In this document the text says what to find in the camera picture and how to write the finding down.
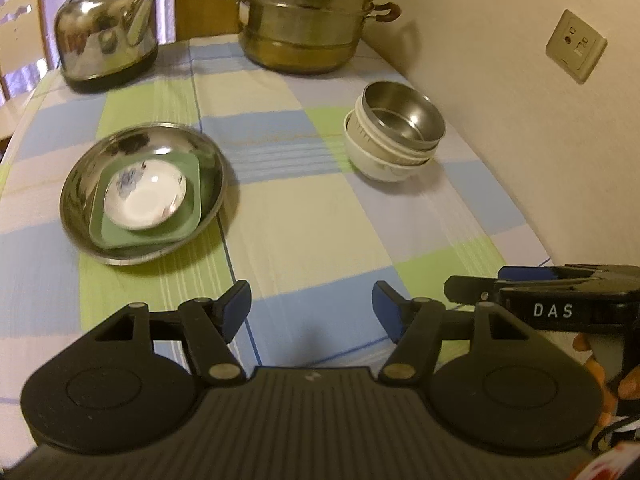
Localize red white patterned clothing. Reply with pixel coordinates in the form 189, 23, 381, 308
575, 440, 640, 480

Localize checkered tablecloth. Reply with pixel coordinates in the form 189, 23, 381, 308
0, 35, 556, 466

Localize stacked steel steamer pot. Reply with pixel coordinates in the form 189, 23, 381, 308
210, 0, 413, 76

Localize white ceramic bowl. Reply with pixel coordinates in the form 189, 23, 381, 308
342, 112, 433, 184

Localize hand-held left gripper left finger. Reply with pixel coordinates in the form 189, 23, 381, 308
92, 280, 252, 387

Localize beige wall socket with ports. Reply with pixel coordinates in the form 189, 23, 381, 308
545, 9, 608, 84

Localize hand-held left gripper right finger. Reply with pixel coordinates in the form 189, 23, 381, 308
371, 281, 533, 386

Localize round stainless steel plate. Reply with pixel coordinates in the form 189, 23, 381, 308
59, 122, 227, 267

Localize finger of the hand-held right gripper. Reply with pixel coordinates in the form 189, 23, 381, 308
444, 274, 508, 307
497, 264, 640, 283

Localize brown wooden panel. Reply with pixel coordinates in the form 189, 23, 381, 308
175, 0, 246, 43

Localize green square plate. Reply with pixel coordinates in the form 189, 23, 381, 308
89, 152, 203, 250

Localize white wooden chair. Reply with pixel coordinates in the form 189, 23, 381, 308
0, 0, 51, 161

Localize cream ribbed bowl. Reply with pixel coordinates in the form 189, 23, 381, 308
348, 94, 441, 167

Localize person's right hand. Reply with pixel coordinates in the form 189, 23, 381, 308
572, 332, 640, 431

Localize stainless steel kettle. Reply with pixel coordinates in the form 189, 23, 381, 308
54, 0, 161, 94

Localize small floral white plate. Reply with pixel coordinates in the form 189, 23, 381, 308
102, 158, 189, 232

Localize stainless steel bowl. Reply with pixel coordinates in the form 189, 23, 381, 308
361, 80, 447, 151

